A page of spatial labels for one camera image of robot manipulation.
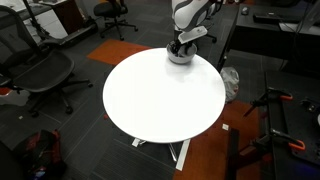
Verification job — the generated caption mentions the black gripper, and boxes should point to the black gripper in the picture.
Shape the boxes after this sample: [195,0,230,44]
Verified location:
[170,39,193,57]

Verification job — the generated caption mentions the white bowl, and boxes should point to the white bowl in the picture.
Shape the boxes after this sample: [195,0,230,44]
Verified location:
[166,42,198,65]

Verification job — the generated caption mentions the white plastic bag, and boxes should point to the white plastic bag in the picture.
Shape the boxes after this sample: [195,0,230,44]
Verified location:
[219,66,240,104]

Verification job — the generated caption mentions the black swivel office chair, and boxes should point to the black swivel office chair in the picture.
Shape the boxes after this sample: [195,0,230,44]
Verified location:
[93,0,139,42]

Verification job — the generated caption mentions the black keyboard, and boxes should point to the black keyboard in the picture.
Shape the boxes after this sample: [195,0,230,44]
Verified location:
[252,12,281,25]

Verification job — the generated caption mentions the white table base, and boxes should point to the white table base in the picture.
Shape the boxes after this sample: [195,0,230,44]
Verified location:
[131,137,192,172]

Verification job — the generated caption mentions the black electric scooter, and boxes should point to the black electric scooter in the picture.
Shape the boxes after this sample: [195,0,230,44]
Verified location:
[21,0,99,48]

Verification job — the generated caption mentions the brown wooden cabinet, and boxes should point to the brown wooden cabinet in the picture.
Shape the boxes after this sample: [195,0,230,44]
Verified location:
[51,0,86,35]

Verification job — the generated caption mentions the white long desk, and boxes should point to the white long desk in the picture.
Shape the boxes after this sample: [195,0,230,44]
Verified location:
[0,0,70,40]

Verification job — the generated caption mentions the grey mesh office chair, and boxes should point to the grey mesh office chair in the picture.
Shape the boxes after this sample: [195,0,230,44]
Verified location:
[0,4,94,118]

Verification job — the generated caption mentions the black work table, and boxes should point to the black work table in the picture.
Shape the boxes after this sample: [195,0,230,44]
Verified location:
[226,69,320,180]

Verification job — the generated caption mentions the small black table device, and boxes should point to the small black table device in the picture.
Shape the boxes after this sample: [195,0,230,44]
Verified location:
[301,96,320,115]

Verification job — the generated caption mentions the red black backpack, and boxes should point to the red black backpack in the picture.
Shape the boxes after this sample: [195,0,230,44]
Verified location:
[14,129,68,180]

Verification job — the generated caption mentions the white red floor object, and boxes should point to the white red floor object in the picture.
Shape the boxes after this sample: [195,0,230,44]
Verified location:
[0,87,31,107]

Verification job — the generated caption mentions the orange handled black clamp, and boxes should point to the orange handled black clamp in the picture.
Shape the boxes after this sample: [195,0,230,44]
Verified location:
[249,128,307,155]
[243,86,294,118]

